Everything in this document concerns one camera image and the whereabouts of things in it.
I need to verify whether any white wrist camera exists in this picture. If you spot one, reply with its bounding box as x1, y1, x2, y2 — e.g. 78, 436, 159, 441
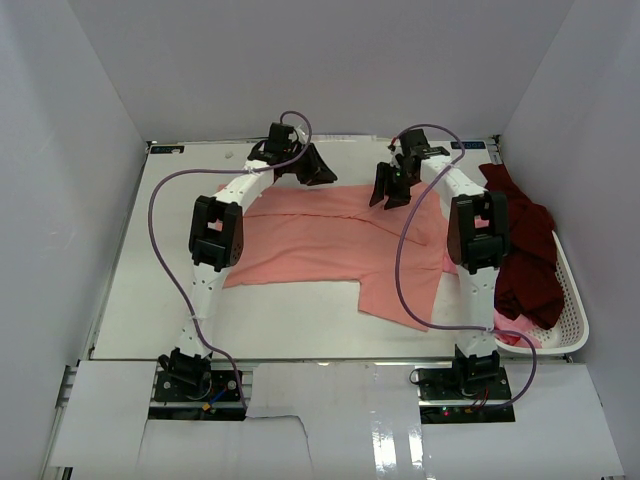
387, 137, 402, 163
294, 127, 309, 145

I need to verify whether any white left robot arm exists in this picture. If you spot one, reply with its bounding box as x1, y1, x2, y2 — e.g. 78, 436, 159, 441
176, 122, 337, 358

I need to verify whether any blue table label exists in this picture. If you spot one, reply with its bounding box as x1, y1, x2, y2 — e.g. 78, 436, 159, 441
149, 145, 185, 155
450, 141, 486, 150

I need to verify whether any white perforated laundry basket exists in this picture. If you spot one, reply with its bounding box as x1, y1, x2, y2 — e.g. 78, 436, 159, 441
499, 232, 589, 356

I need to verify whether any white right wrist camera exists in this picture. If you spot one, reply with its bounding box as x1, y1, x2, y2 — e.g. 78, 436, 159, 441
387, 137, 402, 163

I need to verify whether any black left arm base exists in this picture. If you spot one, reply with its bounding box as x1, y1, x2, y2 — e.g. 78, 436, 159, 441
148, 349, 246, 422

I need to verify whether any salmon pink t shirt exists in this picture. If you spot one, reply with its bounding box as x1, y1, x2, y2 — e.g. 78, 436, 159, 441
225, 185, 448, 330

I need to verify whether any blue left table label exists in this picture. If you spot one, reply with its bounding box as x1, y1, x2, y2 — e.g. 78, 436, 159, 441
149, 145, 185, 155

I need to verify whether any light pink t shirt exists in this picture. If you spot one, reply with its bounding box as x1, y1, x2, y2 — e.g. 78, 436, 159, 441
439, 252, 543, 351

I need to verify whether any blue right table label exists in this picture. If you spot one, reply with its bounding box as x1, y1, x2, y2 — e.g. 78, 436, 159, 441
450, 141, 486, 150

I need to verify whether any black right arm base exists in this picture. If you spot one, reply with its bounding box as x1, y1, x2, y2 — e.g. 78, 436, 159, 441
409, 349, 515, 425

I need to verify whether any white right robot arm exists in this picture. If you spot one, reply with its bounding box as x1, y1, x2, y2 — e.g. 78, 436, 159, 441
369, 123, 510, 399

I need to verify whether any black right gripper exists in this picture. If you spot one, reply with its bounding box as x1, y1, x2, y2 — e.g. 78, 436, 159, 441
370, 162, 419, 211

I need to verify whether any dark red t shirt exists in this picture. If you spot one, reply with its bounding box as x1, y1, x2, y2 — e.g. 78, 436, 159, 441
480, 164, 564, 330

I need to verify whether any white paper sheets front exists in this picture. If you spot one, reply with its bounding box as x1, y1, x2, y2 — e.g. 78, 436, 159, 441
49, 362, 624, 479

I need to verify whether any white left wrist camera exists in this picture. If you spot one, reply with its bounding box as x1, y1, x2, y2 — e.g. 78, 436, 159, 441
294, 127, 309, 145

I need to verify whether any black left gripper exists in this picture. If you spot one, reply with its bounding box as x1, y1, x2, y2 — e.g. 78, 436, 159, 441
284, 142, 338, 187

